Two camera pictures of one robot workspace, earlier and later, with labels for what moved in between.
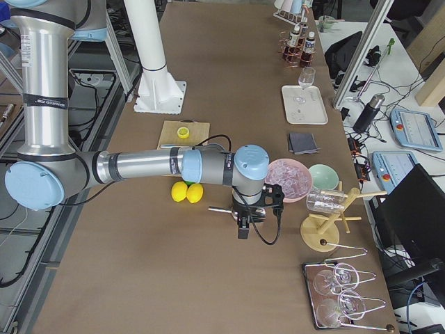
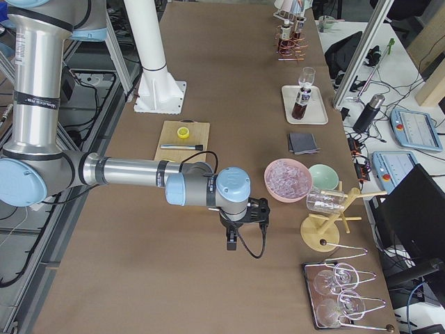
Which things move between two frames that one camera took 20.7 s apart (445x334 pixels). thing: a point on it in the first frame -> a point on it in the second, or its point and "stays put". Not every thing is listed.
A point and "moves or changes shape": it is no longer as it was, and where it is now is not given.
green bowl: (324, 177) stays put
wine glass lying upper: (345, 276) stays put
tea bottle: (290, 51) -> (297, 35)
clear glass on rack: (325, 200) stays put
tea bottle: (306, 59) -> (286, 44)
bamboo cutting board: (169, 138) stays put
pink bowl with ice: (293, 175) stays put
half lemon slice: (183, 132) stays put
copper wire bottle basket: (295, 53) moves or changes shape
